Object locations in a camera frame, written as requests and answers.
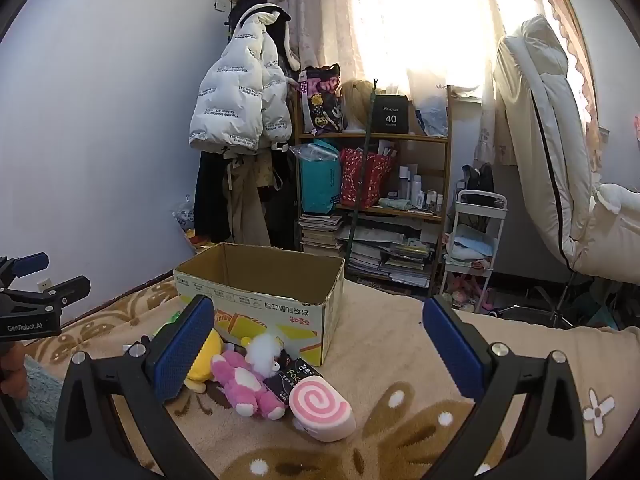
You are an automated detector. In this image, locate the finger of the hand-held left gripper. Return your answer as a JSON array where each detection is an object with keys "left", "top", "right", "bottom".
[
  {"left": 0, "top": 253, "right": 50, "bottom": 291},
  {"left": 0, "top": 275, "right": 92, "bottom": 318}
]

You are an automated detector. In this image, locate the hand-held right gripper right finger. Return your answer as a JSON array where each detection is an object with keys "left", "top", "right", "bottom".
[{"left": 422, "top": 295, "right": 588, "bottom": 480}]

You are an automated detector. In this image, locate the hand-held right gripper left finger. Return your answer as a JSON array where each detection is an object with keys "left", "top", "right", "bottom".
[{"left": 52, "top": 294, "right": 226, "bottom": 480}]

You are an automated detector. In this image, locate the pink plush bear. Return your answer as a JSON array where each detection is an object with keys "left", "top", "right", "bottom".
[{"left": 210, "top": 350, "right": 287, "bottom": 420}]

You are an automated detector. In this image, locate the cardboard box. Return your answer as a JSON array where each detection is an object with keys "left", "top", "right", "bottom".
[{"left": 173, "top": 242, "right": 346, "bottom": 368}]

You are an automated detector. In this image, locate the person's left hand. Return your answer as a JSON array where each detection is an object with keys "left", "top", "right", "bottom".
[{"left": 0, "top": 344, "right": 28, "bottom": 401}]

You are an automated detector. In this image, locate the yellow plush toy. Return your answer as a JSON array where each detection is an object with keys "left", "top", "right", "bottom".
[{"left": 182, "top": 330, "right": 226, "bottom": 393}]

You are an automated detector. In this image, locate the beige printed blanket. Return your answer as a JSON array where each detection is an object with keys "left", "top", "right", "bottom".
[{"left": 22, "top": 260, "right": 640, "bottom": 480}]

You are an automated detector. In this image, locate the light blue fluffy blanket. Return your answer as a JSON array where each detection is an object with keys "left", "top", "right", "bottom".
[{"left": 12, "top": 355, "right": 66, "bottom": 480}]

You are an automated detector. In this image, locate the white fluffy plush toy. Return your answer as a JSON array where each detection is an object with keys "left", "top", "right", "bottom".
[{"left": 240, "top": 332, "right": 287, "bottom": 376}]

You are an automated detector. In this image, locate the white trolley cart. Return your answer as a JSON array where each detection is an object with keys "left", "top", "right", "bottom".
[{"left": 440, "top": 189, "right": 508, "bottom": 313}]

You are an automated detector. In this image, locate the small black packet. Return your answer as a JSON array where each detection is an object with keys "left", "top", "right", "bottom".
[{"left": 262, "top": 350, "right": 323, "bottom": 401}]

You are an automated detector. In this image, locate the pile of papers and books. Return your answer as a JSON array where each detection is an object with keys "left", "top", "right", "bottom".
[{"left": 340, "top": 222, "right": 441, "bottom": 288}]

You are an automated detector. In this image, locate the blue and white bag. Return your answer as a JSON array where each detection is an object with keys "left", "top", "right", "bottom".
[{"left": 172, "top": 207, "right": 196, "bottom": 233}]

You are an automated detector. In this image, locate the pink swirl roll plush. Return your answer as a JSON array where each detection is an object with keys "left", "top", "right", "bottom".
[{"left": 288, "top": 376, "right": 357, "bottom": 442}]

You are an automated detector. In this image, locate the black hanging coat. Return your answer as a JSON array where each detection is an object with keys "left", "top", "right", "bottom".
[{"left": 194, "top": 147, "right": 236, "bottom": 243}]

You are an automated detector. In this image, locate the beige hanging coat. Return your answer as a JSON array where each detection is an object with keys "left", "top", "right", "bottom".
[{"left": 222, "top": 150, "right": 281, "bottom": 247}]

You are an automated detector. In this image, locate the group of white bottles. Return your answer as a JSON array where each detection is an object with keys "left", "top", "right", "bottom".
[{"left": 397, "top": 162, "right": 446, "bottom": 212}]

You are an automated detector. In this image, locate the black backpack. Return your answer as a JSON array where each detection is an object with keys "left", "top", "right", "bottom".
[{"left": 460, "top": 162, "right": 496, "bottom": 196}]

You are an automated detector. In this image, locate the stack of books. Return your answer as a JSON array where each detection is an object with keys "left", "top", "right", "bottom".
[{"left": 299, "top": 212, "right": 346, "bottom": 256}]

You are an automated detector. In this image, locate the red patterned bag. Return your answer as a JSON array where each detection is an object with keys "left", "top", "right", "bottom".
[{"left": 340, "top": 147, "right": 396, "bottom": 208}]

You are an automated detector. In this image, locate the teal bag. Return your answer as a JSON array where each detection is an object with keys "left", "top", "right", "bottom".
[{"left": 299, "top": 142, "right": 343, "bottom": 213}]

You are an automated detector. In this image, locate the wooden shelf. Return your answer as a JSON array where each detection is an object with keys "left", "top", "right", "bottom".
[{"left": 295, "top": 85, "right": 453, "bottom": 296}]

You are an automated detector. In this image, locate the white office chair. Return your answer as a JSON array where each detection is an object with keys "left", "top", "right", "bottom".
[{"left": 492, "top": 14, "right": 640, "bottom": 328}]

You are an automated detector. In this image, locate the clear plastic bag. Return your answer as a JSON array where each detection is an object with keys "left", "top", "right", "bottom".
[{"left": 290, "top": 142, "right": 341, "bottom": 163}]

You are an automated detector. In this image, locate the white plastic bag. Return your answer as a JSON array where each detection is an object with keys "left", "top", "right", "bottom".
[{"left": 407, "top": 72, "right": 449, "bottom": 137}]

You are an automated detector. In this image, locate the black box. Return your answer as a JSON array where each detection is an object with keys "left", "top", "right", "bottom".
[{"left": 372, "top": 94, "right": 411, "bottom": 135}]

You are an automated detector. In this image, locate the white puffer jacket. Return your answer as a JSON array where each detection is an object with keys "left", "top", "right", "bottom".
[{"left": 189, "top": 2, "right": 293, "bottom": 153}]

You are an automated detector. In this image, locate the blonde wig on head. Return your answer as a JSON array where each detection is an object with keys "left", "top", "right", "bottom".
[{"left": 340, "top": 79, "right": 376, "bottom": 133}]

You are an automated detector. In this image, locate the printed tote bag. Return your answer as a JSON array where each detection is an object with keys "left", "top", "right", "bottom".
[{"left": 298, "top": 64, "right": 348, "bottom": 135}]

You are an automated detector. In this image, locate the black hanging garment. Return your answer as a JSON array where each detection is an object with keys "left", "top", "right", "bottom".
[{"left": 227, "top": 0, "right": 291, "bottom": 26}]

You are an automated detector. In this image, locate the floral curtain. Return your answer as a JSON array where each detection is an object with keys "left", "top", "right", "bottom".
[{"left": 282, "top": 0, "right": 601, "bottom": 166}]

